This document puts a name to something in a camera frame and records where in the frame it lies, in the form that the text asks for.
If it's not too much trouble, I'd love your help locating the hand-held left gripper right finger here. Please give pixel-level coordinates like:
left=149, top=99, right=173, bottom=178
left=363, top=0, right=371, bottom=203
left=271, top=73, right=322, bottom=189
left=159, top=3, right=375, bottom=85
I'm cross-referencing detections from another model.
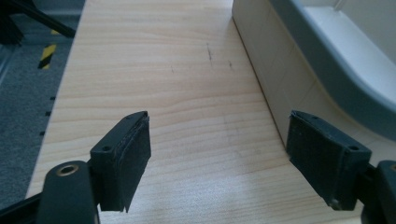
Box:
left=286, top=109, right=373, bottom=211

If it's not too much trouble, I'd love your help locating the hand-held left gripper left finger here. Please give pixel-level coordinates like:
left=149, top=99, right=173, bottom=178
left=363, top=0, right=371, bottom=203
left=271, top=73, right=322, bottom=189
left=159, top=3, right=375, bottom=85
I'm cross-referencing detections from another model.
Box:
left=89, top=110, right=152, bottom=214

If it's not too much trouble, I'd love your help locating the grey plastic tray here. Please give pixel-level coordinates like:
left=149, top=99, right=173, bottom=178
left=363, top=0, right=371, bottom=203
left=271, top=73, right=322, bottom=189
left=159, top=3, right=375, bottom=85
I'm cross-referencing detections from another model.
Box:
left=269, top=0, right=396, bottom=142

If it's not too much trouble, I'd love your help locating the yellow black hazard tape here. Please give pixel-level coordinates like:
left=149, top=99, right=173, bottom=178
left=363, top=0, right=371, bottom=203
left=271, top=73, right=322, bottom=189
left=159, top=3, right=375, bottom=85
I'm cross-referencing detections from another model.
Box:
left=37, top=43, right=58, bottom=70

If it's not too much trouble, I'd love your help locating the black stand leg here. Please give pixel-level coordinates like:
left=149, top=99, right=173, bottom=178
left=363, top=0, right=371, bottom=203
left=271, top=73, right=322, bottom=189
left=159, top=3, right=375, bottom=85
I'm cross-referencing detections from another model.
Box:
left=0, top=0, right=77, bottom=47

